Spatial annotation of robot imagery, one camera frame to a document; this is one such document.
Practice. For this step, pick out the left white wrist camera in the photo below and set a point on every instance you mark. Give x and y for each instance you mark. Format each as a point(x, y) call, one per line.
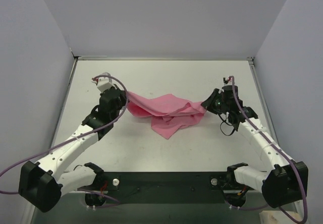
point(103, 82)

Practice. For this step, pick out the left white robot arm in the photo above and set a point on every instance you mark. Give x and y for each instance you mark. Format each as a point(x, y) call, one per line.
point(44, 182)

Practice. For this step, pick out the pink t-shirt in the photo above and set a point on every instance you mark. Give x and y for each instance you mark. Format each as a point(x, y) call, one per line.
point(168, 113)

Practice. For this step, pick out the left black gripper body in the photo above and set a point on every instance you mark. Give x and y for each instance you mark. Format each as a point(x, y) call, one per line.
point(121, 97)

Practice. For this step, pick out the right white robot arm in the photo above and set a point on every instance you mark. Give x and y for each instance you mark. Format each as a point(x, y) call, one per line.
point(283, 180)

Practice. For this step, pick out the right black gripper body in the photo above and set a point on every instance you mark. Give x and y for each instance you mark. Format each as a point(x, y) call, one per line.
point(210, 100)

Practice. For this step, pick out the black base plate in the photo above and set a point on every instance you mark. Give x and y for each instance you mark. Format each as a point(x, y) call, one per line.
point(163, 188)

